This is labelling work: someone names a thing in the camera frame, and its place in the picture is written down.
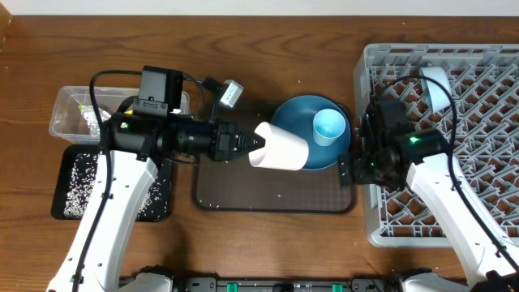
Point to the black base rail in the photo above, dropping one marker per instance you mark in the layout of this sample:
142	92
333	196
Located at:
212	284

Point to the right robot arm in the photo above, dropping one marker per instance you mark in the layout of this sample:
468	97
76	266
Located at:
489	258

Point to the pink cup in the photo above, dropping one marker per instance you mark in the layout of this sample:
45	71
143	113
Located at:
282	150

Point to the black plastic tray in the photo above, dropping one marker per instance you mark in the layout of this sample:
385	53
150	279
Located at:
68	159

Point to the grey dishwasher rack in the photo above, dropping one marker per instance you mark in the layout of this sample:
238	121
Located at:
484	84

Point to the light blue cup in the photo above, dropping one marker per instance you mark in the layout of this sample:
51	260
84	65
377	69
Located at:
328	126

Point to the foil and green wrapper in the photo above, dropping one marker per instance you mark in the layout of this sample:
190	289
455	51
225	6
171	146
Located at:
87	113

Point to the spilled white rice pile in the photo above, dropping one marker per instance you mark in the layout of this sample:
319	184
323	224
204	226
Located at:
155	206

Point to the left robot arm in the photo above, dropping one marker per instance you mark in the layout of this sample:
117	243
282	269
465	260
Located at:
95	258

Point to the clear plastic bin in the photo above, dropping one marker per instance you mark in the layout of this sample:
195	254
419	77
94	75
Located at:
67	122

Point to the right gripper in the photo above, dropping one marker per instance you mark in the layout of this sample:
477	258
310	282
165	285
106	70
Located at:
361	176

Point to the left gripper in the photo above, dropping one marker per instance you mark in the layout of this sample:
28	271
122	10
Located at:
223	145

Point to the light blue bowl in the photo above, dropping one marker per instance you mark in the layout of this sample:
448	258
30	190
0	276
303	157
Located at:
437	100

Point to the brown serving tray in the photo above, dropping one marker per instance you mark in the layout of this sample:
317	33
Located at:
238	186

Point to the dark blue plate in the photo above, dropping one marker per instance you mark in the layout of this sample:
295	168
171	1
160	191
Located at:
296	116

